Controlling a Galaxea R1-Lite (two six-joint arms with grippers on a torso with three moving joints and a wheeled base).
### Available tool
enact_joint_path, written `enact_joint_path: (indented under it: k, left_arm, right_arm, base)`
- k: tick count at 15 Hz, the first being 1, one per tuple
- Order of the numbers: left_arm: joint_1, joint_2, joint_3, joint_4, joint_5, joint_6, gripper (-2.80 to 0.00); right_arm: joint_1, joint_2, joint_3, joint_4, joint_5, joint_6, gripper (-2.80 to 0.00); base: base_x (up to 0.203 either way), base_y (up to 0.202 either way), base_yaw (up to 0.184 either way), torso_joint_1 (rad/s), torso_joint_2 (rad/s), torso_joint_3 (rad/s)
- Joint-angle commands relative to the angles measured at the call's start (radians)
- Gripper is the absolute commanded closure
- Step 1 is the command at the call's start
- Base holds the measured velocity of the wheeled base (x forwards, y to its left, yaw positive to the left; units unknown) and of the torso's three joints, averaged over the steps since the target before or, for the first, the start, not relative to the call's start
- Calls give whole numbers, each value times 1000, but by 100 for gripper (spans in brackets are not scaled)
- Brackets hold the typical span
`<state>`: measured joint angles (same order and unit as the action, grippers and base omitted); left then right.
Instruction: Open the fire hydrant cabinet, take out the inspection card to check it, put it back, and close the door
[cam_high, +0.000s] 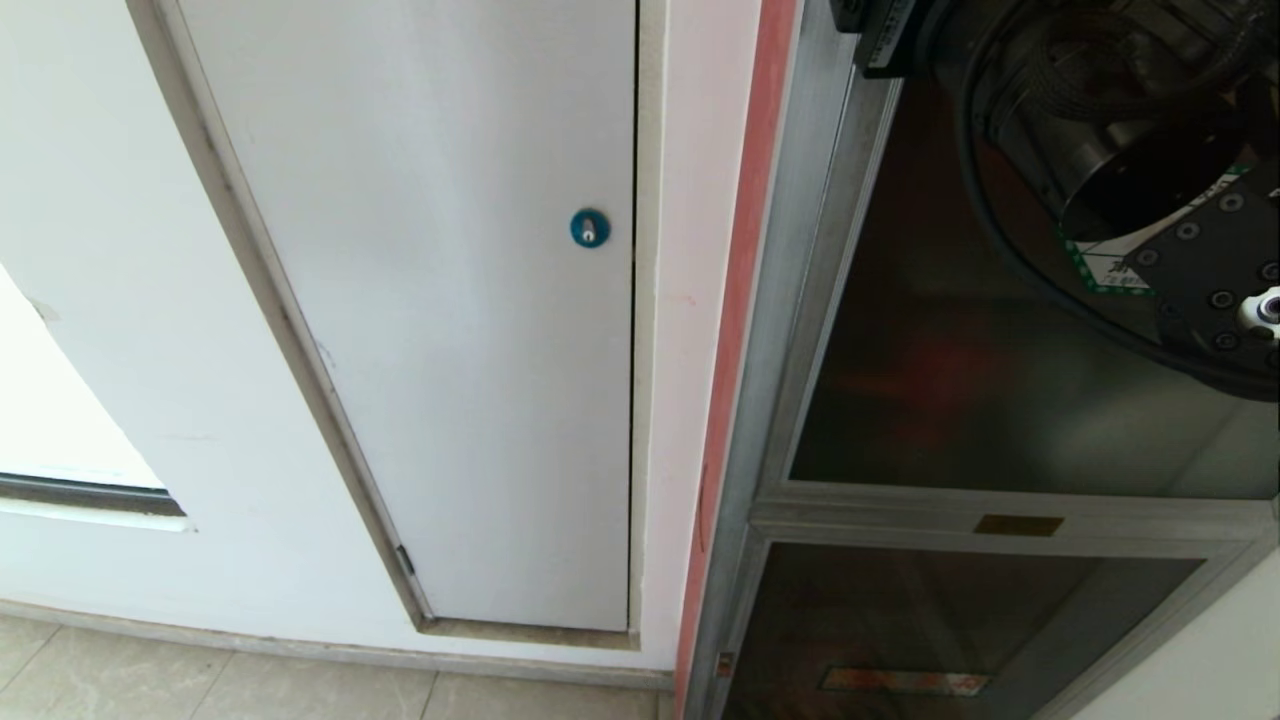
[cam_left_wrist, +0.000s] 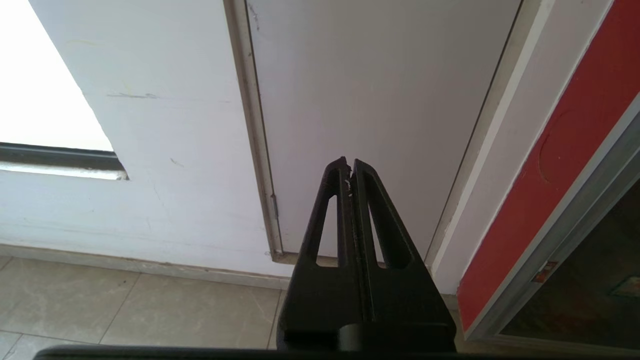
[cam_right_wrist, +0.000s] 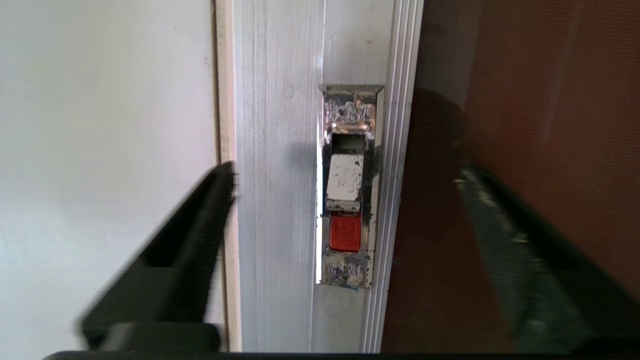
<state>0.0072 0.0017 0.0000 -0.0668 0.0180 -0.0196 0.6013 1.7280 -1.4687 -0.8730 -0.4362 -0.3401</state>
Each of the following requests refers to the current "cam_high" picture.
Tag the fire hydrant cabinet glass door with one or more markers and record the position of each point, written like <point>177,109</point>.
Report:
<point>960,420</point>

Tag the blue round door lock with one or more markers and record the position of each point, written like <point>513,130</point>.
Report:
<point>589,228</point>

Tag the white access panel door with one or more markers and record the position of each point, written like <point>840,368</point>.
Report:
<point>450,330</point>

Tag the small brass nameplate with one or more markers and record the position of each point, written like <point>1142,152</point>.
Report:
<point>1018,525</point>

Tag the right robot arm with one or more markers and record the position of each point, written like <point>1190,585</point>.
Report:
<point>1130,110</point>

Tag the small door hinge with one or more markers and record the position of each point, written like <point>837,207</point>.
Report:
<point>404,560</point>

